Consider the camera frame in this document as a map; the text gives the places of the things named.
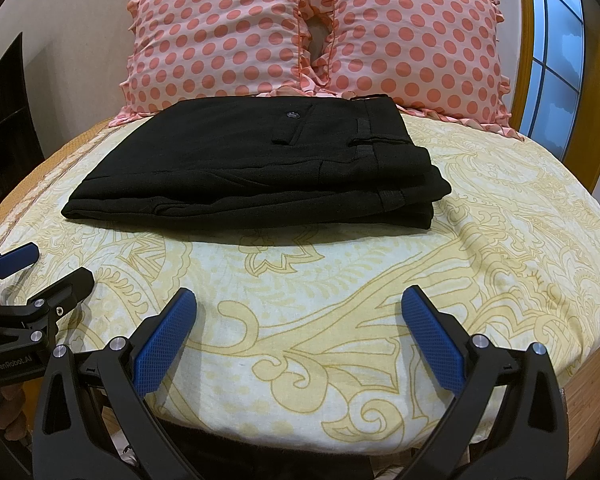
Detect wooden bed frame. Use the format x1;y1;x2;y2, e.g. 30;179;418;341
555;355;600;480

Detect wooden window frame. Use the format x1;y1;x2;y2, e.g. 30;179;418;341
505;0;600;197

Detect black panel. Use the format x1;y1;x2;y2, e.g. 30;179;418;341
0;32;45;211

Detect person's left hand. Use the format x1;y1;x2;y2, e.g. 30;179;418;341
0;396;36;444

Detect grid pane window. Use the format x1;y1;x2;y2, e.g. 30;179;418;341
522;0;600;196

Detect yellow patterned bedsheet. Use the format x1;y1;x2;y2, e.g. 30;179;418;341
0;110;600;461

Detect pink polka dot pillow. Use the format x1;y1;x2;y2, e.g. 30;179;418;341
107;0;331;129
300;0;526;142

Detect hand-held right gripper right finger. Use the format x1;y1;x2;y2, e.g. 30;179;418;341
401;285;567;480

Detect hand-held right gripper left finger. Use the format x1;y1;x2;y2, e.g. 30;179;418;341
32;287;198;480

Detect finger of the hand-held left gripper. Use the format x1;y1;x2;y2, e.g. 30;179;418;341
0;267;95;350
0;242;40;287

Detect black pants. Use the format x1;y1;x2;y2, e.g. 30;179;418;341
61;96;453;231

